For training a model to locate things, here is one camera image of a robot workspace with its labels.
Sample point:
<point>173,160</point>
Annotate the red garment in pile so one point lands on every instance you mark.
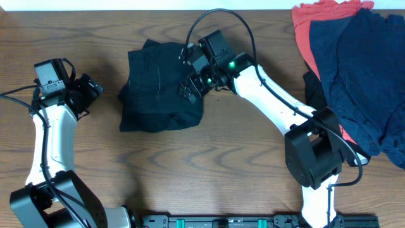
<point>334,40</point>

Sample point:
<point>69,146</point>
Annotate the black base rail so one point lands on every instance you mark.
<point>276,221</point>

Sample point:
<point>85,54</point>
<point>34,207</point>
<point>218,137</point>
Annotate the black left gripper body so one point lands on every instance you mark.
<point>85,95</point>

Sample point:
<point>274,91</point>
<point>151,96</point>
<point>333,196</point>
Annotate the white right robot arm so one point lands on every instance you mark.
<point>314,149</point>

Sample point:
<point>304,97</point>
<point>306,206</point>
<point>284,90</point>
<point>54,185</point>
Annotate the black shorts white waistband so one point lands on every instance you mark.
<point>150,98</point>

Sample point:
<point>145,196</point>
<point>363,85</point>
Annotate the navy blue garment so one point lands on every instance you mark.
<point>387,43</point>

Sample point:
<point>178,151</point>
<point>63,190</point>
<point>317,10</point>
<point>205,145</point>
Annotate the black garment in pile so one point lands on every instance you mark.
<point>315,98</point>

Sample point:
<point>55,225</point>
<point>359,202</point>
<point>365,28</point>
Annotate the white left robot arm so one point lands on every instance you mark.
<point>54,195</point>

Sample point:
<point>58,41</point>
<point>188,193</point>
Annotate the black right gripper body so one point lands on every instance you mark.
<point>202,83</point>

